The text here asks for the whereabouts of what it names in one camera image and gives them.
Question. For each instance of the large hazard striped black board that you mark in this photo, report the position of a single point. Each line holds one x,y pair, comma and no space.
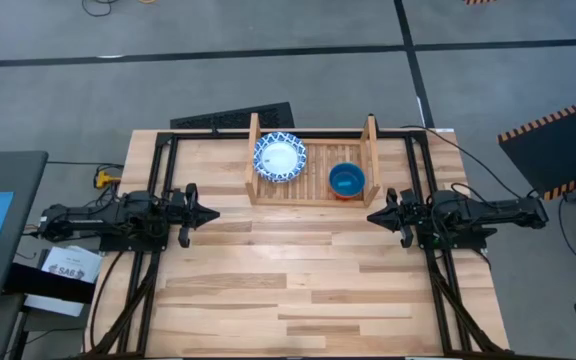
553,150

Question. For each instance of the grey desk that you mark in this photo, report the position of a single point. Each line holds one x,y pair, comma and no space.
18,175

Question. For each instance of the black aluminium table frame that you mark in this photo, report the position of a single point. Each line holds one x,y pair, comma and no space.
198,134

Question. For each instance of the teal plastic bowl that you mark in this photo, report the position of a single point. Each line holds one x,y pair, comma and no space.
347,180

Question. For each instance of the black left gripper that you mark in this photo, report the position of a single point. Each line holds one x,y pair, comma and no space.
183,215

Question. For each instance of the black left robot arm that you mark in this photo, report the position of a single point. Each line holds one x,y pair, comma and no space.
93,216

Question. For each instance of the blue patterned paper bowl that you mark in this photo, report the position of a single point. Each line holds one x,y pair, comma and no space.
279,157

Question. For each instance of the wooden slatted shelf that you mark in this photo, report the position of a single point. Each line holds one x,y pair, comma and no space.
318,175

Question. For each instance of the orange plastic bowl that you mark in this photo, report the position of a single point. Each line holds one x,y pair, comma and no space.
348,198

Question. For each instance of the yellow power connector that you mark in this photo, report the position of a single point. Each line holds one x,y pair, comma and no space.
103,178

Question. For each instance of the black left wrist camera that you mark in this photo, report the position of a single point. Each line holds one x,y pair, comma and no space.
191,192

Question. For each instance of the printed white paper sheet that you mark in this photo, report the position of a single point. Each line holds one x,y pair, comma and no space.
70,265

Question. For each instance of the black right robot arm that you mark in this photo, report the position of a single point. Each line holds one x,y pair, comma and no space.
493,212

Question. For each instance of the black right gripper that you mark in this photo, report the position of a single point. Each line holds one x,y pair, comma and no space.
410,215

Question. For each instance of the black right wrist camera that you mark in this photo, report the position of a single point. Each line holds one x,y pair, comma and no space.
392,195

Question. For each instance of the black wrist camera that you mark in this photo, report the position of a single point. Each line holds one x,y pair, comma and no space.
191,192
392,195

